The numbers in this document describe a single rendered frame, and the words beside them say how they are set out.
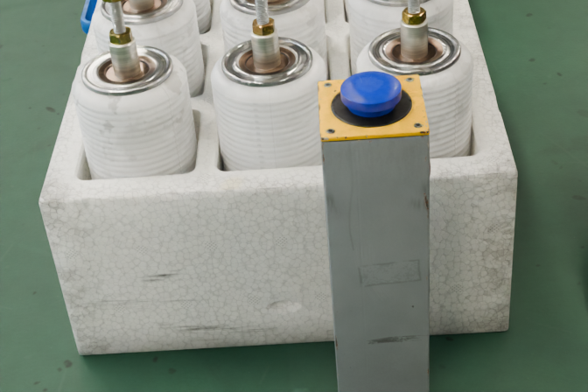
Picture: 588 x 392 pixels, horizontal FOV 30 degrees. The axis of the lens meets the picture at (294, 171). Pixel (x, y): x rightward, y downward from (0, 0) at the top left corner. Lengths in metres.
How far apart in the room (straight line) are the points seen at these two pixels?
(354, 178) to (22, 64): 0.84
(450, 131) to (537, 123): 0.38
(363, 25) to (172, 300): 0.30
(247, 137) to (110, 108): 0.11
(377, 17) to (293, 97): 0.14
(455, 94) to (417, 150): 0.19
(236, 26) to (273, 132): 0.14
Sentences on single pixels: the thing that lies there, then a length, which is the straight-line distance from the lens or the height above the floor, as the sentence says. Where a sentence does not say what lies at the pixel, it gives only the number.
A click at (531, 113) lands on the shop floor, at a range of 1.29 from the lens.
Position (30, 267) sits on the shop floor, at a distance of 1.14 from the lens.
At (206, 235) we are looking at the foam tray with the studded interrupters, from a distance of 0.92.
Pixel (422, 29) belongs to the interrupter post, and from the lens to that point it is 0.89.
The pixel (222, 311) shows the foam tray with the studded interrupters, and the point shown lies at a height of 0.05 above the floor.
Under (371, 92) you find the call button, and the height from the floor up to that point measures 0.33.
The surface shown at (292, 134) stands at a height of 0.21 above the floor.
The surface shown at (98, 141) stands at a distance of 0.92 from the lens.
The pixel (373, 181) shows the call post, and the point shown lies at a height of 0.28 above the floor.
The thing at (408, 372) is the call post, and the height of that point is 0.10.
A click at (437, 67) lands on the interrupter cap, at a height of 0.25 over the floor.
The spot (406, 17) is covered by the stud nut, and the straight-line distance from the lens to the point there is 0.89.
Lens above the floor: 0.71
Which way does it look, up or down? 36 degrees down
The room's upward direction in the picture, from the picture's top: 5 degrees counter-clockwise
